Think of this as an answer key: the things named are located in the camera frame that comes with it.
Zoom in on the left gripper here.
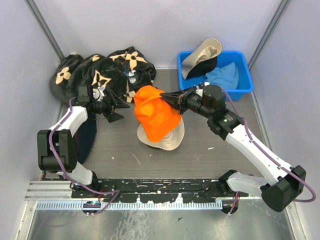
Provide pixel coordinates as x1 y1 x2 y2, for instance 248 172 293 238
91 90 130 123

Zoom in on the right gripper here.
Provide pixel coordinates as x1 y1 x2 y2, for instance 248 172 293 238
159 85 213 120

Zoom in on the orange hat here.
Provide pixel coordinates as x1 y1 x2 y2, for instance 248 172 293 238
134 85 182 143

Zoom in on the black flower-pattern blanket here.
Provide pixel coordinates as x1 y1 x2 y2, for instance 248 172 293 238
49 46 157 103

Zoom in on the beige bucket hat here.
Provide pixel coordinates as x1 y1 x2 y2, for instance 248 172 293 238
137 118 185 151

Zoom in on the navy cloth with red stripe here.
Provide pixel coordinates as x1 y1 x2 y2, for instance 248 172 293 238
73 114 97 164

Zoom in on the blue cloth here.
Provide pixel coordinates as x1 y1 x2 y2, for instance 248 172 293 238
204 62 240 90

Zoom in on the blue plastic bin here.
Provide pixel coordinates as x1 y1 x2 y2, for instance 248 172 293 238
177 50 254 101

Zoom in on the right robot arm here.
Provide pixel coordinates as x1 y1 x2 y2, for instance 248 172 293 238
160 84 306 213

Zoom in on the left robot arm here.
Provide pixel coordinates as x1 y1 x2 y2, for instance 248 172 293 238
37 85 130 198

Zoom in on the black bucket hat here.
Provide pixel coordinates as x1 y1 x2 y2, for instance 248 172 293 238
186 56 218 79

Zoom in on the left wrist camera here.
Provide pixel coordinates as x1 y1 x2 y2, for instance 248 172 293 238
93 86 105 102

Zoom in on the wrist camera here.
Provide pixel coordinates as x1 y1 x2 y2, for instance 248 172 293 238
193 83 205 97
93 86 105 102

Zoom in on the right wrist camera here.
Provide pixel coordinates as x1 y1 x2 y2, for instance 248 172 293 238
193 83 205 97

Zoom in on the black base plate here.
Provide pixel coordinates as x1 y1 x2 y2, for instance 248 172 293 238
70 177 250 204

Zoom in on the aluminium front rail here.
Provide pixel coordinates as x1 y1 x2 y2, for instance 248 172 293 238
24 178 297 200

